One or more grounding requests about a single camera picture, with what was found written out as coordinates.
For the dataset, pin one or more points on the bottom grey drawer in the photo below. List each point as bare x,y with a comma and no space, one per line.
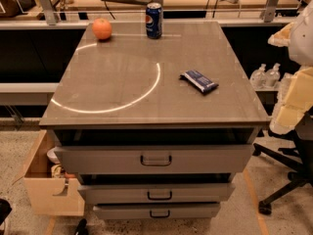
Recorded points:
156,211

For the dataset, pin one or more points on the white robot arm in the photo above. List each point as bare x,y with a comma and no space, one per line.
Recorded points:
301,52

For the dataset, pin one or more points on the black office chair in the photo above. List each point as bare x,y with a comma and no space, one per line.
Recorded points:
299,159

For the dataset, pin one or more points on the grey drawer cabinet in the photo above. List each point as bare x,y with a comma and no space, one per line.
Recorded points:
127,92

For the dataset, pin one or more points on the grey drawer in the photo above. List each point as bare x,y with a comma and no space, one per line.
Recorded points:
154,160
156,193
156,211

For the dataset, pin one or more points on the top grey drawer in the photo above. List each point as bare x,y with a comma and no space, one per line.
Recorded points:
154,160

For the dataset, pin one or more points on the left clear plastic bottle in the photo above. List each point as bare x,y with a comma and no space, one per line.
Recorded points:
257,78

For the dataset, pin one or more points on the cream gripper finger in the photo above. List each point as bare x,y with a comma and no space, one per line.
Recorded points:
282,37
298,100

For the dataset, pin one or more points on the cardboard box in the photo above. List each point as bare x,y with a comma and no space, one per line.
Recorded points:
48,195

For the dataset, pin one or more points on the middle grey drawer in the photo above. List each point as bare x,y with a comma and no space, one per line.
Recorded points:
156,193

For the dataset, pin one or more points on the clear plastic bottle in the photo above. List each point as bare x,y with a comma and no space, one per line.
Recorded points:
257,78
272,76

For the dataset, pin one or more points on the orange fruit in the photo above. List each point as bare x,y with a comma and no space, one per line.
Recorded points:
102,28

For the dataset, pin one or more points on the blue pepsi can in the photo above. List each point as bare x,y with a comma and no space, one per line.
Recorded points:
154,20

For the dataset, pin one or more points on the blue rxbar blueberry bar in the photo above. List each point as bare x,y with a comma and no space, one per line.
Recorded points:
201,82

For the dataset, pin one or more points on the right clear plastic bottle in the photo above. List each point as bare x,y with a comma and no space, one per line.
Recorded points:
272,76

